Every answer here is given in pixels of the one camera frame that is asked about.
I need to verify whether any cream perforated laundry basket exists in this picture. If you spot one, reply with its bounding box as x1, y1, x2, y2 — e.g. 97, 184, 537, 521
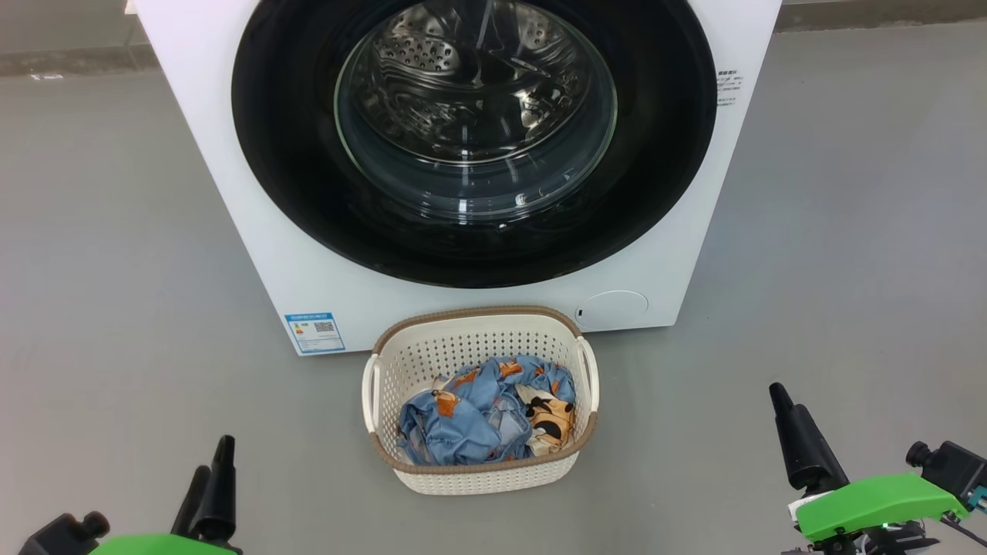
361, 305, 600, 496

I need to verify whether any stainless steel washing machine drum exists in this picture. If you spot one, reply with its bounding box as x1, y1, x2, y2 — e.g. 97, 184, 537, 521
339, 0, 616, 220

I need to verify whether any round white filter cover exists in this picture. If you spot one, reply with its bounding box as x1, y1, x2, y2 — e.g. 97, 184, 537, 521
574, 291, 649, 330

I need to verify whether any black round glass washer door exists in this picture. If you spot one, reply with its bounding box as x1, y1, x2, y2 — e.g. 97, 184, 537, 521
231, 0, 718, 289

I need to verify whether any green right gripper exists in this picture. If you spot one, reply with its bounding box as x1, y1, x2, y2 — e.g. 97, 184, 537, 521
769, 382, 970, 555

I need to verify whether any black cable with teal connector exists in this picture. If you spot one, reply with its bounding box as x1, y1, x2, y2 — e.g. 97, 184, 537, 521
939, 486, 987, 550

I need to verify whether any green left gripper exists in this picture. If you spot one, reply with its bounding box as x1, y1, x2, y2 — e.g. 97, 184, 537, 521
89, 436, 240, 555

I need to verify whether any blue energy label sticker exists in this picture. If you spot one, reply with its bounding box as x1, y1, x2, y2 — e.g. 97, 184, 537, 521
285, 312, 346, 355

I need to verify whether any blue patterned cloth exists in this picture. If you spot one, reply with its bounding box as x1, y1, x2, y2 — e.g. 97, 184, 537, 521
515, 383, 576, 456

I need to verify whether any white front-load washing machine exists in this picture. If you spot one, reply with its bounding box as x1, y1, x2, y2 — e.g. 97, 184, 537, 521
126, 0, 783, 357

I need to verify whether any blue patterned garment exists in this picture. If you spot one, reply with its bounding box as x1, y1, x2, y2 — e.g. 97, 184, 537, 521
397, 355, 577, 466

